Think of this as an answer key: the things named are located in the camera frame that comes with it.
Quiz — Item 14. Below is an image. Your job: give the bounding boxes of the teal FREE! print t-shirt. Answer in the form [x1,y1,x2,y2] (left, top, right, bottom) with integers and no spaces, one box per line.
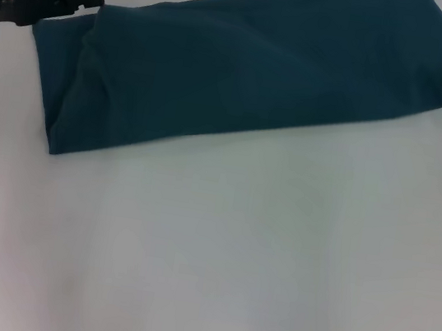
[14,0,442,214]

